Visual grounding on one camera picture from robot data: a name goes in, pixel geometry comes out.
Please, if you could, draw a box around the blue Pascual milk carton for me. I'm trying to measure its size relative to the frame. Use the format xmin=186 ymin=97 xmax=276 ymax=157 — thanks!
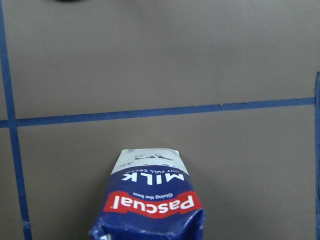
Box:
xmin=89 ymin=148 xmax=205 ymax=240

